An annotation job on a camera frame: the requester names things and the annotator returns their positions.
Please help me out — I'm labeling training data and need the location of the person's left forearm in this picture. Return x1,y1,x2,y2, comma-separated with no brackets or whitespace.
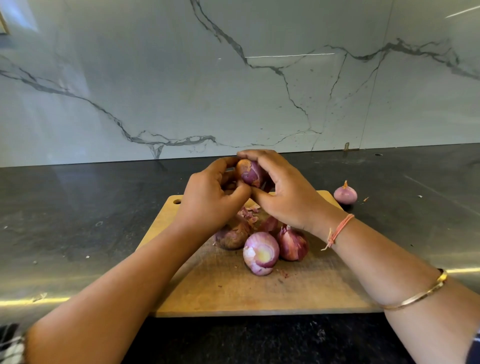
24,221,205,364

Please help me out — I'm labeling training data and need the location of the person's right forearm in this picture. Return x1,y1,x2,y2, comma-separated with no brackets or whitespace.
326,216,480,364

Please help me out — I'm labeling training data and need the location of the black white plaid sleeve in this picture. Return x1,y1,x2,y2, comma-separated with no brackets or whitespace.
0,322,27,364

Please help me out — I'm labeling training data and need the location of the gold bangle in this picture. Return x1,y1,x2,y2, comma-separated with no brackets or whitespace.
382,268,450,311

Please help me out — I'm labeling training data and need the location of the pile of onion peels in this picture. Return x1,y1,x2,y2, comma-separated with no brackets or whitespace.
236,206,282,234

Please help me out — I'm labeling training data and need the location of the person's right hand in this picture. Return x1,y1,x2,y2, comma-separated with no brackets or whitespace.
236,148,348,235

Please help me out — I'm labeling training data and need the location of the orange thread bracelet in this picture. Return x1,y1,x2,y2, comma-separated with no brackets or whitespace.
321,213,356,252

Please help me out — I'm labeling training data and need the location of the person's left hand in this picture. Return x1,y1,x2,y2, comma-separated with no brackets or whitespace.
174,156,253,235

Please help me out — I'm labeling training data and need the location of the brownish red onion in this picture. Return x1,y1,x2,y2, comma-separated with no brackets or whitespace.
215,219,253,251

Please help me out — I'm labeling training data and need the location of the small red onion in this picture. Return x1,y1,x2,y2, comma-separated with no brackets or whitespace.
333,180,359,206

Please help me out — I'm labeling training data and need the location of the wooden cutting board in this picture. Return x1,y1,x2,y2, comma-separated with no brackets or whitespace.
135,189,384,318

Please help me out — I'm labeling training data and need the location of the red onion with pale patch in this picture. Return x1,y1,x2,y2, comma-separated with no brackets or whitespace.
242,231,281,277

